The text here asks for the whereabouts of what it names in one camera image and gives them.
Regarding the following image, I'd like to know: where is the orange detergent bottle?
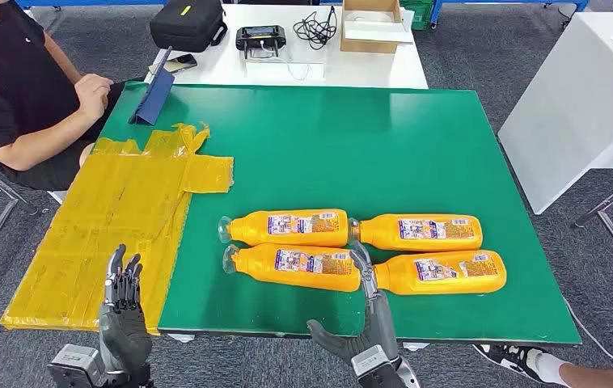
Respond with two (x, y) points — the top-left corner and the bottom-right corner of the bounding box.
(222, 243), (362, 293)
(218, 209), (350, 248)
(370, 250), (507, 297)
(348, 213), (484, 253)

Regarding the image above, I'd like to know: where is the yellow taped sheet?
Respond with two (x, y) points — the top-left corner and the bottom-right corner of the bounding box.
(0, 123), (235, 337)

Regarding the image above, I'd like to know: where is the black handheld controller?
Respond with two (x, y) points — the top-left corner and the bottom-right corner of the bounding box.
(235, 25), (288, 59)

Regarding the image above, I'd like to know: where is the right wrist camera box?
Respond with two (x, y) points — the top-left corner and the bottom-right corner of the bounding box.
(350, 345), (393, 388)

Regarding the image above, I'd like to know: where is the white side table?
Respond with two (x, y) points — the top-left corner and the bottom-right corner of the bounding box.
(497, 11), (613, 217)

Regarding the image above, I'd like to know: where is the blue tablet case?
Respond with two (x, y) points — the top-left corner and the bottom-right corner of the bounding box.
(128, 47), (176, 127)

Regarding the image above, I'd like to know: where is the open cardboard box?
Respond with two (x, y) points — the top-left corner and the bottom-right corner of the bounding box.
(340, 0), (416, 55)

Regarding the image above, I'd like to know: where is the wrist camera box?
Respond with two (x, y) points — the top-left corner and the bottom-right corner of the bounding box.
(47, 344), (105, 388)
(350, 345), (393, 388)

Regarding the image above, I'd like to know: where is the white floor cable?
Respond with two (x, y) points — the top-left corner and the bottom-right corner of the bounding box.
(563, 299), (613, 372)

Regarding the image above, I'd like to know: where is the black carrying case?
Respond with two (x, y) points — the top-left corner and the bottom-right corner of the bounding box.
(149, 0), (229, 53)

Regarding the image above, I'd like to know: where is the black smartphone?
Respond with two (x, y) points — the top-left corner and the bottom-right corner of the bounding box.
(148, 53), (199, 75)

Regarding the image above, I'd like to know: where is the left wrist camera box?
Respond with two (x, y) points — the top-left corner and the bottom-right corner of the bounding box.
(47, 344), (105, 388)

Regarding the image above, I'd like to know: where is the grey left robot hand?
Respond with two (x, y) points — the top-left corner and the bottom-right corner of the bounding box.
(97, 243), (153, 374)

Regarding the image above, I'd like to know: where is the black cable bundle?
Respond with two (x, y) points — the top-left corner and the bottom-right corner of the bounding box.
(292, 6), (339, 52)

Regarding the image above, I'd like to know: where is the green plastic crate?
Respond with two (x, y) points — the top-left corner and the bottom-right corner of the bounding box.
(400, 0), (436, 32)

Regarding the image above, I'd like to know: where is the standing person's leg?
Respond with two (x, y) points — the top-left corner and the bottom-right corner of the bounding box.
(528, 350), (613, 388)

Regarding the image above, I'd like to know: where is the seated person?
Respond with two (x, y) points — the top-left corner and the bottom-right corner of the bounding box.
(0, 0), (147, 192)

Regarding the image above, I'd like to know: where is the black and white shoe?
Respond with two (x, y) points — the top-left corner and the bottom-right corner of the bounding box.
(472, 344), (548, 384)

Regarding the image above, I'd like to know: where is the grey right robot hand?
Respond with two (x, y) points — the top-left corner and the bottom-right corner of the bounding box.
(306, 242), (401, 361)

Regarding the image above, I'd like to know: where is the person's right hand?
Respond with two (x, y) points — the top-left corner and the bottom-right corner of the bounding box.
(74, 74), (115, 127)

